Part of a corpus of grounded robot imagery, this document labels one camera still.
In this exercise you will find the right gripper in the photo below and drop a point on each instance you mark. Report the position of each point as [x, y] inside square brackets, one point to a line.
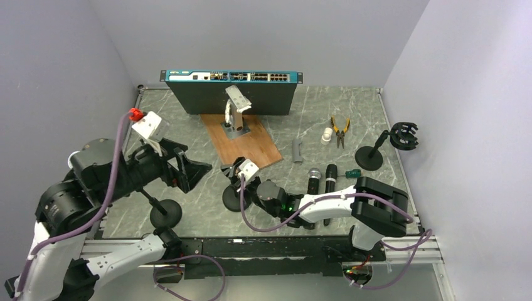
[250, 184]

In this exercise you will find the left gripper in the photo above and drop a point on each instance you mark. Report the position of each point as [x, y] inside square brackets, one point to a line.
[191, 172]

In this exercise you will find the black mic stand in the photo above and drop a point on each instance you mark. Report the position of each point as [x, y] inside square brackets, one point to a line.
[166, 213]
[231, 194]

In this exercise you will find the silver head black microphone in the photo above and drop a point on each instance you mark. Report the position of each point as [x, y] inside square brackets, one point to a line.
[313, 181]

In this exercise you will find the slim black microphone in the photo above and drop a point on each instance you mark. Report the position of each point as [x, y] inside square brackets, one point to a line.
[331, 175]

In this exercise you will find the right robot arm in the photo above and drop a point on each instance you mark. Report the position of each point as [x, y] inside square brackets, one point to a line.
[379, 210]

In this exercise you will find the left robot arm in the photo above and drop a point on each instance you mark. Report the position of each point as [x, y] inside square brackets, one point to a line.
[100, 174]

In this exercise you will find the wooden board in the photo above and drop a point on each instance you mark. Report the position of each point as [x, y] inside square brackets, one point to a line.
[256, 145]

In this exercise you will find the grey plastic tube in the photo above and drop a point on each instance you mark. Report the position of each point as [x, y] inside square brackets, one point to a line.
[296, 151]

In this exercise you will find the white pipe fitting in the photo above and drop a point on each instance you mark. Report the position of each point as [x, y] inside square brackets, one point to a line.
[326, 136]

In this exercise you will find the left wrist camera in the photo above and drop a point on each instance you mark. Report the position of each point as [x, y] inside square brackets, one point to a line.
[151, 127]

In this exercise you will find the metal bracket fixture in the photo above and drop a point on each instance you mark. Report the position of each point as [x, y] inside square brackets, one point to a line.
[234, 125]

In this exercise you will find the blue network switch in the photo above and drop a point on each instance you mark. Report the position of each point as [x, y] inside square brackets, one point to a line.
[254, 92]

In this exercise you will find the black front rail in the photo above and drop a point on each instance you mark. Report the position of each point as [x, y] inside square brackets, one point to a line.
[268, 255]

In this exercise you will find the yellow handled pliers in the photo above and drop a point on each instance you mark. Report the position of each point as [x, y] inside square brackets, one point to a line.
[340, 131]

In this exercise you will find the green handled screwdriver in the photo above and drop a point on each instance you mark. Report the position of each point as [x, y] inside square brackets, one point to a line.
[351, 174]

